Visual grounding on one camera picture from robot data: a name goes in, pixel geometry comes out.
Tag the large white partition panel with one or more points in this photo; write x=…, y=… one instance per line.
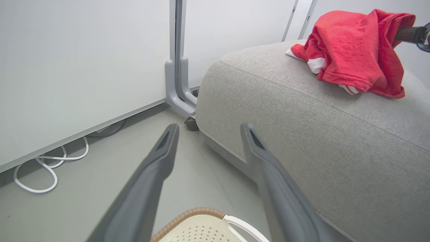
x=67, y=67

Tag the black caster wheel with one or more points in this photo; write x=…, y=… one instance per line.
x=191, y=124

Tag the red and white garment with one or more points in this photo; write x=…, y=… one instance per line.
x=352, y=47

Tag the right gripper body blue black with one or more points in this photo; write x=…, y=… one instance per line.
x=424, y=37

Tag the grey partition foot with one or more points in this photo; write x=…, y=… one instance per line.
x=171, y=90
x=184, y=77

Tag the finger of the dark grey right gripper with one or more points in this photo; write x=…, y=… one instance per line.
x=406, y=35

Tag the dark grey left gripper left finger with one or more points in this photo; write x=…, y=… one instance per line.
x=141, y=195

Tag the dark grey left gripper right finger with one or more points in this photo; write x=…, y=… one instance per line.
x=282, y=201

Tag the cream perforated laundry basket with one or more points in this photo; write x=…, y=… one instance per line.
x=198, y=232

